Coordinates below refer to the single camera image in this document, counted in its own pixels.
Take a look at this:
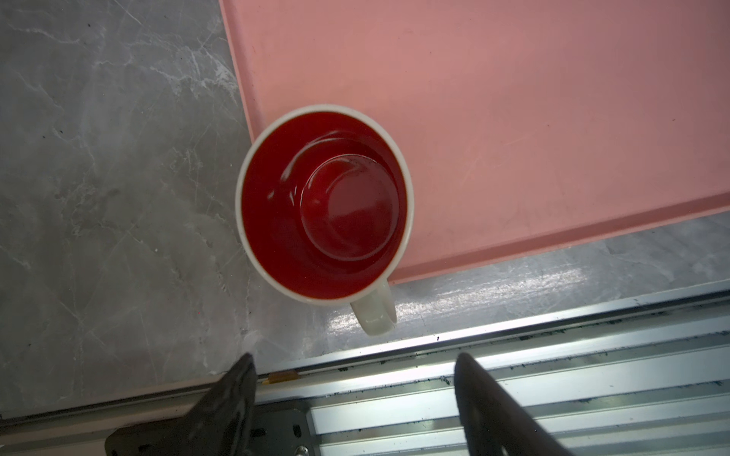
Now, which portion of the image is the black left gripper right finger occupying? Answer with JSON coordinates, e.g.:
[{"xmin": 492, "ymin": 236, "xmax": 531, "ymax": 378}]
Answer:
[{"xmin": 454, "ymin": 353, "xmax": 570, "ymax": 455}]

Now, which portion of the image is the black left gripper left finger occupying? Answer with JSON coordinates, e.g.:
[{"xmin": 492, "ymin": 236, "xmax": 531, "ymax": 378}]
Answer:
[{"xmin": 105, "ymin": 353, "xmax": 257, "ymax": 455}]

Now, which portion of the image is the red inside white mug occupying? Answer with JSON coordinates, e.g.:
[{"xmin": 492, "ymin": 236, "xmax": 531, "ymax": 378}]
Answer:
[{"xmin": 235, "ymin": 104, "xmax": 416, "ymax": 336}]

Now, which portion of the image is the pink rectangular tray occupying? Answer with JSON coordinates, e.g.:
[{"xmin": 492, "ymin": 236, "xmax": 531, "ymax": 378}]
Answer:
[{"xmin": 221, "ymin": 1, "xmax": 729, "ymax": 283}]

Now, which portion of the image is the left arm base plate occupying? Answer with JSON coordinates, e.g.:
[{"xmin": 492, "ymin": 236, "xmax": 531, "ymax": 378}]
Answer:
[{"xmin": 248, "ymin": 400, "xmax": 321, "ymax": 456}]

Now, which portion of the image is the aluminium front rail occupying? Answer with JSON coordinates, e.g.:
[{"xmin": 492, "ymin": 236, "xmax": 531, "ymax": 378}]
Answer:
[{"xmin": 0, "ymin": 278, "xmax": 730, "ymax": 456}]

